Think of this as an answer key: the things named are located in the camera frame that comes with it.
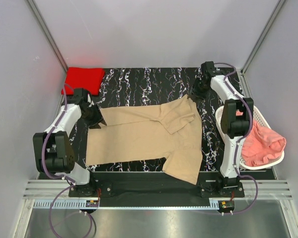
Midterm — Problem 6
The left aluminium corner post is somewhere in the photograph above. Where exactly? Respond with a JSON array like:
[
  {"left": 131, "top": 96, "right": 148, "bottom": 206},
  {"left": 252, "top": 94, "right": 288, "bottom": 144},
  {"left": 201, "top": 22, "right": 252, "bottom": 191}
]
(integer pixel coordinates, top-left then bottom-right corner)
[{"left": 25, "top": 0, "right": 69, "bottom": 72}]

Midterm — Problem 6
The right electronics board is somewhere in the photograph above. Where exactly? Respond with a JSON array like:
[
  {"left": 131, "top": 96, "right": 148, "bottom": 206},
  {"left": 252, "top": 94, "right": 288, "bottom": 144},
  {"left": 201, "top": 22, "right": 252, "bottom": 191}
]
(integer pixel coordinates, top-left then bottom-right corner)
[{"left": 219, "top": 200, "right": 235, "bottom": 210}]

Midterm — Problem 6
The folded red t shirt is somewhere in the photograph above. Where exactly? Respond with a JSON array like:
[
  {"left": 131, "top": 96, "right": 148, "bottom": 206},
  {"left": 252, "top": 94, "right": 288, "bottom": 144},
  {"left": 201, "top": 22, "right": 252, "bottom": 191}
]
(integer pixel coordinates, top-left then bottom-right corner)
[{"left": 65, "top": 67, "right": 105, "bottom": 96}]

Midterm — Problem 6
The right aluminium corner post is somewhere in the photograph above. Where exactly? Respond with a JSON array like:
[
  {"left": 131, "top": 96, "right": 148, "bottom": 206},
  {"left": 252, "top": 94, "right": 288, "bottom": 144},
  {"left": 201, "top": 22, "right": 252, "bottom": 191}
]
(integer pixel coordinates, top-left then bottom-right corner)
[{"left": 240, "top": 0, "right": 289, "bottom": 75}]

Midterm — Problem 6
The pink t shirt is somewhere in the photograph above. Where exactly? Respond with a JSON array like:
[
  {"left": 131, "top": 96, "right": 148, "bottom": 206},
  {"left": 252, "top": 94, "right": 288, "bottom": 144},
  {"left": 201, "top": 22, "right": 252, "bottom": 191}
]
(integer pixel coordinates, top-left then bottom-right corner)
[{"left": 235, "top": 110, "right": 288, "bottom": 167}]

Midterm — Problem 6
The aluminium corner post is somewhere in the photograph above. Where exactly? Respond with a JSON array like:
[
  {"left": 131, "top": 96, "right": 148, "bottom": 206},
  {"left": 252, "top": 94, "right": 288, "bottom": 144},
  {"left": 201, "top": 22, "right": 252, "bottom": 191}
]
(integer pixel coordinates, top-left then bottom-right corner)
[
  {"left": 240, "top": 0, "right": 289, "bottom": 75},
  {"left": 25, "top": 0, "right": 69, "bottom": 72}
]

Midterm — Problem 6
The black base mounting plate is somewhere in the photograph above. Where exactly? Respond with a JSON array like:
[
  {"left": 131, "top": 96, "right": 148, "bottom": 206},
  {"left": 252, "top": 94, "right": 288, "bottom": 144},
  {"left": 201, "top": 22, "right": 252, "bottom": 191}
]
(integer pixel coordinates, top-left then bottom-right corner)
[{"left": 69, "top": 172, "right": 245, "bottom": 198}]

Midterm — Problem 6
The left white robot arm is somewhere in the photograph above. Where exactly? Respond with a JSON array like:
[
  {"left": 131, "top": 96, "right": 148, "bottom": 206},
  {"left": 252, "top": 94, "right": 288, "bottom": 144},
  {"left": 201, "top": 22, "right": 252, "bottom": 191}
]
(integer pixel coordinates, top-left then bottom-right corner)
[{"left": 33, "top": 88, "right": 106, "bottom": 197}]

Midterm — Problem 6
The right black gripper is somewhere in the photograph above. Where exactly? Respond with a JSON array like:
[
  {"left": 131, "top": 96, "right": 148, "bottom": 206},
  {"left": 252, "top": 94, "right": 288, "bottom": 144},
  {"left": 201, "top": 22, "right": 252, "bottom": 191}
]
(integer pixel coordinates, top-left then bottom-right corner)
[{"left": 188, "top": 77, "right": 210, "bottom": 103}]

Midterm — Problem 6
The electronics board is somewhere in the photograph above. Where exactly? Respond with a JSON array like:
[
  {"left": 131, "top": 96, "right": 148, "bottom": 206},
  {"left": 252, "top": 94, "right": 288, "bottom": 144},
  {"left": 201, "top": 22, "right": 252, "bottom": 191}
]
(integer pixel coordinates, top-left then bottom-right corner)
[
  {"left": 86, "top": 200, "right": 99, "bottom": 208},
  {"left": 219, "top": 200, "right": 235, "bottom": 210}
]

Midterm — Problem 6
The beige t shirt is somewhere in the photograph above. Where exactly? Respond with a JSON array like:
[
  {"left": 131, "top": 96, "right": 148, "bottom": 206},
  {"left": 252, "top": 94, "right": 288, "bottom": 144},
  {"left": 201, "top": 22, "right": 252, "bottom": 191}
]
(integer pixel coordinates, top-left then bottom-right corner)
[{"left": 85, "top": 95, "right": 203, "bottom": 184}]

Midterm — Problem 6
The white plastic laundry basket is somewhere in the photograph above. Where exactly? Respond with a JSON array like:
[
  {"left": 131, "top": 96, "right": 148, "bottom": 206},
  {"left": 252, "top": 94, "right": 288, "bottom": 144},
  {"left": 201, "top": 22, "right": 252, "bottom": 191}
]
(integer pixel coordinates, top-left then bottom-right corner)
[{"left": 215, "top": 104, "right": 286, "bottom": 171}]

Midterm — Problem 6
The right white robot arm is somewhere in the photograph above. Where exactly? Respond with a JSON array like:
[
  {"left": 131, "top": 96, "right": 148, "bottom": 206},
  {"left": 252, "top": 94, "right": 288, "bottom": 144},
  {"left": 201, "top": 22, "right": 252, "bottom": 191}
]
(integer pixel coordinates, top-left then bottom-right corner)
[{"left": 192, "top": 61, "right": 254, "bottom": 197}]

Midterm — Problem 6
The left electronics board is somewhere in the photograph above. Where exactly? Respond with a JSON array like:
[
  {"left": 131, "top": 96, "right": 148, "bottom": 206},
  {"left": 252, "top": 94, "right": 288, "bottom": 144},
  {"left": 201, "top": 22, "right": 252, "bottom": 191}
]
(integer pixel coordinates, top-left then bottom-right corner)
[{"left": 86, "top": 200, "right": 99, "bottom": 208}]

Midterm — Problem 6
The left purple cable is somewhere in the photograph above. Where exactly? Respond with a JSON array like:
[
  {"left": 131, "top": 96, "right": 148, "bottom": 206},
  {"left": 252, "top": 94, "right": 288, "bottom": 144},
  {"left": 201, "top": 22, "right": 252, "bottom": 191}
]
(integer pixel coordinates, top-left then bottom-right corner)
[{"left": 41, "top": 83, "right": 98, "bottom": 238}]

